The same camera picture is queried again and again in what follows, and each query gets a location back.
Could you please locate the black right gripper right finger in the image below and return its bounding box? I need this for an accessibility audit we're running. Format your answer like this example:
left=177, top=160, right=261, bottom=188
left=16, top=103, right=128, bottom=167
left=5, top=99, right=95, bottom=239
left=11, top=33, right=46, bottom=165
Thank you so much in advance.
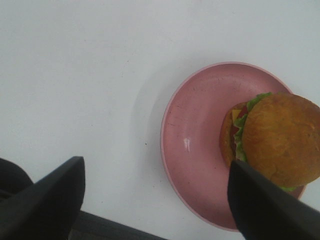
left=227, top=160, right=320, bottom=240

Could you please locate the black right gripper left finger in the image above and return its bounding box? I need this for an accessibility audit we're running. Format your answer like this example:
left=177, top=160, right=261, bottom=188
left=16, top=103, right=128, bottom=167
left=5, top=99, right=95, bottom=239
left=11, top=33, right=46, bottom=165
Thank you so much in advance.
left=0, top=156, right=86, bottom=240

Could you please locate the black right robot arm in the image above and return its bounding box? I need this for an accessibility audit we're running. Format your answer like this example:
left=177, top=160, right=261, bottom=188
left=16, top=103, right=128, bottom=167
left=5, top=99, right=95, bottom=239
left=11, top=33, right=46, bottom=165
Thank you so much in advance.
left=0, top=156, right=320, bottom=240

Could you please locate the pink round plate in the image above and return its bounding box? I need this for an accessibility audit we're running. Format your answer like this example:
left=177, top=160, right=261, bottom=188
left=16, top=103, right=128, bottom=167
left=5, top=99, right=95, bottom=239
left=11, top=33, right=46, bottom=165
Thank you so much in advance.
left=160, top=62, right=290, bottom=232

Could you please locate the burger with lettuce and cheese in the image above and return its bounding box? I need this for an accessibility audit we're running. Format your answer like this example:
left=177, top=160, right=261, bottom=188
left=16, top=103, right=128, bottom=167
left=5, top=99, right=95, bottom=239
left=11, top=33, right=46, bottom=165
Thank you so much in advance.
left=219, top=92, right=320, bottom=192

